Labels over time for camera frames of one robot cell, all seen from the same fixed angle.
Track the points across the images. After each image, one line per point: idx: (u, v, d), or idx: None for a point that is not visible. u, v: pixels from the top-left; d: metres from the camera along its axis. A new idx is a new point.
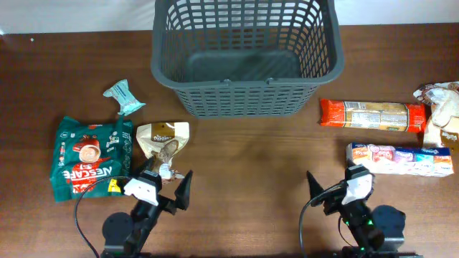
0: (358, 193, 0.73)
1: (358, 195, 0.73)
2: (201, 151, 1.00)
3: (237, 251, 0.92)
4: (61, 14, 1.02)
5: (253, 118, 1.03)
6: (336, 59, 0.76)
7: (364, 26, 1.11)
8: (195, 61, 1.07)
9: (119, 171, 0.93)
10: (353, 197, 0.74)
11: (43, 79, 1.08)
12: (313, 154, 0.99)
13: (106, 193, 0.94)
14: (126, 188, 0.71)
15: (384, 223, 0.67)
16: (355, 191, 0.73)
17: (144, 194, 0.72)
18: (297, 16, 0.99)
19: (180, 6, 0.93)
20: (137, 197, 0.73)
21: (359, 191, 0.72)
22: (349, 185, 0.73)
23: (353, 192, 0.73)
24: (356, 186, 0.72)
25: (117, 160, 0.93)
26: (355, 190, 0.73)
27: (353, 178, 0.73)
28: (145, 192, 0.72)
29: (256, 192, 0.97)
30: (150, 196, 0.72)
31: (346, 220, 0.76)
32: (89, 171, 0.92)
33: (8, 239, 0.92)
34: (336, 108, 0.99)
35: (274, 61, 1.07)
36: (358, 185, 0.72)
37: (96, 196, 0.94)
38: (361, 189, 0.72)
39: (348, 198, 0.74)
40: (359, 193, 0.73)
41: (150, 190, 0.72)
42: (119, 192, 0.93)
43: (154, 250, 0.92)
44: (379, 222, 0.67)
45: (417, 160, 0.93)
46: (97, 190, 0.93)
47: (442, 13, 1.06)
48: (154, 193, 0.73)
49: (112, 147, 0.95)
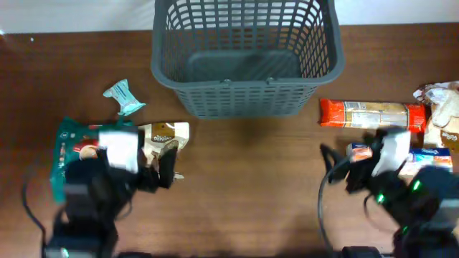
0: (397, 155, 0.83)
1: (396, 158, 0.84)
2: (201, 152, 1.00)
3: (237, 251, 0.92)
4: (62, 13, 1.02)
5: (253, 118, 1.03)
6: (336, 59, 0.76)
7: (364, 26, 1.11)
8: (195, 61, 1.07)
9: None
10: (391, 159, 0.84)
11: (43, 78, 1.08)
12: (313, 154, 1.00)
13: None
14: (105, 134, 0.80)
15: (434, 183, 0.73)
16: (394, 153, 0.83)
17: (125, 147, 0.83)
18: (297, 16, 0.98)
19: (180, 6, 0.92)
20: (112, 151, 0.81)
21: (399, 153, 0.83)
22: (386, 145, 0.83)
23: (391, 153, 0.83)
24: (394, 145, 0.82)
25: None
26: (394, 151, 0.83)
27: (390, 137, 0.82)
28: (126, 145, 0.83)
29: (256, 192, 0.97)
30: (128, 150, 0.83)
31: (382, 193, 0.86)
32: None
33: (6, 240, 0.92)
34: (336, 109, 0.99)
35: (274, 61, 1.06)
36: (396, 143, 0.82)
37: None
38: (401, 148, 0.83)
39: (384, 161, 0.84)
40: (398, 156, 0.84)
41: (132, 142, 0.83)
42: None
43: (155, 250, 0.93)
44: (427, 183, 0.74)
45: (417, 160, 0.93)
46: None
47: (442, 13, 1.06)
48: (133, 147, 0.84)
49: None
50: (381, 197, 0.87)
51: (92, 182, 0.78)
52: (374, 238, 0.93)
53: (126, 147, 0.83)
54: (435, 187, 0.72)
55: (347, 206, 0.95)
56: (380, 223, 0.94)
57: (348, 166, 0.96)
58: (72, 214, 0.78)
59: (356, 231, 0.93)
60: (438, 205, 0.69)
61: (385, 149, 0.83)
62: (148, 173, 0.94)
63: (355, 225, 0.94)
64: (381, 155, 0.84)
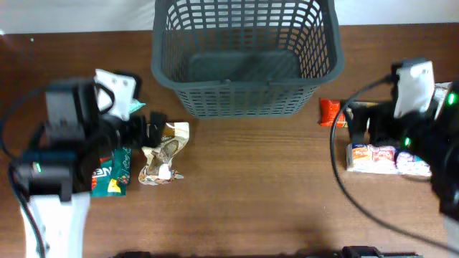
0: (424, 88, 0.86)
1: (424, 91, 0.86)
2: (201, 152, 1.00)
3: (237, 251, 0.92)
4: (62, 14, 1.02)
5: (253, 118, 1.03)
6: (336, 59, 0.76)
7: (365, 25, 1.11)
8: (195, 61, 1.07)
9: (119, 170, 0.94)
10: (412, 90, 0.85)
11: (43, 79, 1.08)
12: (313, 153, 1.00)
13: (105, 193, 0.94)
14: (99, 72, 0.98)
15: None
16: (419, 85, 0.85)
17: (117, 84, 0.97)
18: (297, 16, 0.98)
19: (180, 6, 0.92)
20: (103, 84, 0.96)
21: (424, 84, 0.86)
22: (407, 79, 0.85)
23: (417, 86, 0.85)
24: (417, 79, 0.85)
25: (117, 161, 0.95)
26: (418, 84, 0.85)
27: (407, 71, 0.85)
28: (118, 82, 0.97)
29: (256, 191, 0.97)
30: (120, 87, 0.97)
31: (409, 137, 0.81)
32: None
33: (8, 239, 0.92)
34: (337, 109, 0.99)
35: (274, 61, 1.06)
36: (419, 77, 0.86)
37: (96, 196, 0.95)
38: (426, 82, 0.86)
39: (407, 98, 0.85)
40: (424, 89, 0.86)
41: (126, 82, 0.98)
42: (119, 192, 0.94)
43: (155, 250, 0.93)
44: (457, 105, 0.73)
45: (417, 160, 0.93)
46: (97, 190, 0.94)
47: (442, 13, 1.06)
48: (128, 86, 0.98)
49: None
50: (406, 141, 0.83)
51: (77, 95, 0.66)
52: (374, 238, 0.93)
53: (119, 84, 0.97)
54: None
55: (347, 206, 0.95)
56: (380, 223, 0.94)
57: (348, 166, 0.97)
58: (56, 135, 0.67)
59: (356, 231, 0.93)
60: None
61: (407, 83, 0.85)
62: (149, 173, 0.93)
63: (355, 225, 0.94)
64: (407, 90, 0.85)
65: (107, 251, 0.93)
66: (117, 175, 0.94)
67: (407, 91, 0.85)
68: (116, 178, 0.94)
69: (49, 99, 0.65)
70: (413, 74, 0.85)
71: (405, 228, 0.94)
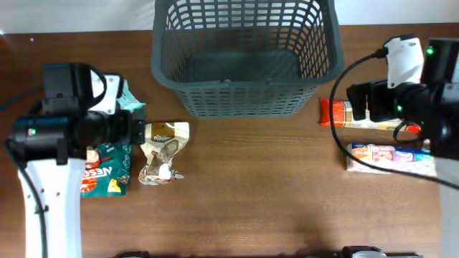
0: (413, 59, 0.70)
1: (413, 62, 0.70)
2: (201, 152, 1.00)
3: (237, 251, 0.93)
4: (62, 14, 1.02)
5: (253, 117, 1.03)
6: (336, 59, 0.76)
7: (364, 26, 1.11)
8: (194, 61, 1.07)
9: (119, 170, 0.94)
10: (404, 62, 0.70)
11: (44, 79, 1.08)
12: (313, 153, 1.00)
13: (105, 193, 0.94)
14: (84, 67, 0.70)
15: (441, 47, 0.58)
16: (407, 56, 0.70)
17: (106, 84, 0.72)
18: (297, 16, 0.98)
19: (180, 6, 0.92)
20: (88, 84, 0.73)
21: (413, 56, 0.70)
22: (390, 51, 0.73)
23: (404, 56, 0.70)
24: (403, 49, 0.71)
25: (117, 162, 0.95)
26: (404, 55, 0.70)
27: (392, 41, 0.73)
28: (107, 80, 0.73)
29: (256, 192, 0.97)
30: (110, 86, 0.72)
31: (396, 103, 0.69)
32: (89, 171, 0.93)
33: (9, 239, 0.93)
34: (336, 109, 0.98)
35: (274, 61, 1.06)
36: (406, 47, 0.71)
37: (95, 196, 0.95)
38: (414, 52, 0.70)
39: (394, 70, 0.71)
40: (413, 59, 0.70)
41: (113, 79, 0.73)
42: (119, 192, 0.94)
43: (155, 250, 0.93)
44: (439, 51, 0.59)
45: (417, 160, 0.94)
46: (97, 190, 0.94)
47: (442, 14, 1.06)
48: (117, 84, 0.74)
49: (112, 147, 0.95)
50: (398, 108, 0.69)
51: (79, 74, 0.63)
52: (373, 238, 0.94)
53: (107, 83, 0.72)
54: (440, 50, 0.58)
55: (347, 206, 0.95)
56: (379, 223, 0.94)
57: (348, 167, 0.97)
58: (51, 110, 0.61)
59: (356, 231, 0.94)
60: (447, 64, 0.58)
61: (391, 55, 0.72)
62: (149, 173, 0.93)
63: (355, 225, 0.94)
64: (392, 62, 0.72)
65: (107, 251, 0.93)
66: (117, 175, 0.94)
67: (392, 62, 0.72)
68: (116, 178, 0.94)
69: (49, 72, 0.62)
70: (396, 44, 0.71)
71: (404, 228, 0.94)
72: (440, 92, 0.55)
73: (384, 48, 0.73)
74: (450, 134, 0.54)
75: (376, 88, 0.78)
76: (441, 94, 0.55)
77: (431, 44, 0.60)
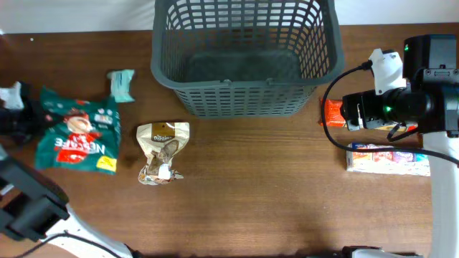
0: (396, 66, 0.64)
1: (397, 69, 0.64)
2: (201, 151, 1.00)
3: (237, 251, 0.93)
4: (61, 14, 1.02)
5: (253, 117, 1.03)
6: (336, 59, 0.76)
7: (363, 25, 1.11)
8: (195, 61, 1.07)
9: (112, 149, 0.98)
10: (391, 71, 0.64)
11: (43, 77, 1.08)
12: (313, 153, 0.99)
13: (95, 167, 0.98)
14: None
15: (418, 39, 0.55)
16: (390, 65, 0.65)
17: None
18: (297, 16, 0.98)
19: (180, 6, 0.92)
20: None
21: (396, 64, 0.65)
22: (373, 62, 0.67)
23: (389, 64, 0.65)
24: (386, 59, 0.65)
25: (111, 140, 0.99)
26: (388, 64, 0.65)
27: (374, 52, 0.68)
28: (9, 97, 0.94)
29: (254, 191, 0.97)
30: None
31: (385, 105, 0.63)
32: (82, 144, 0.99)
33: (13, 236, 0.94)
34: (337, 108, 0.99)
35: (274, 61, 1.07)
36: (389, 57, 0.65)
37: (84, 169, 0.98)
38: (396, 63, 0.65)
39: (379, 77, 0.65)
40: (397, 67, 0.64)
41: None
42: (111, 169, 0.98)
43: (155, 251, 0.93)
44: (415, 43, 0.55)
45: (418, 160, 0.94)
46: (87, 163, 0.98)
47: (443, 13, 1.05)
48: None
49: (105, 125, 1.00)
50: (387, 109, 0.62)
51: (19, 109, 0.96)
52: (374, 238, 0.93)
53: None
54: (415, 41, 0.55)
55: (347, 206, 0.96)
56: (380, 223, 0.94)
57: (348, 166, 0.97)
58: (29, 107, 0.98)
59: (356, 231, 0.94)
60: (422, 54, 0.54)
61: (376, 65, 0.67)
62: (149, 173, 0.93)
63: (355, 225, 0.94)
64: (376, 71, 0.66)
65: None
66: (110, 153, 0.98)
67: (376, 72, 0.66)
68: (108, 155, 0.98)
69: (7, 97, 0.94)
70: (379, 54, 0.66)
71: (405, 228, 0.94)
72: (419, 77, 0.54)
73: (368, 61, 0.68)
74: (433, 110, 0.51)
75: (366, 95, 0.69)
76: (421, 78, 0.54)
77: (407, 41, 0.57)
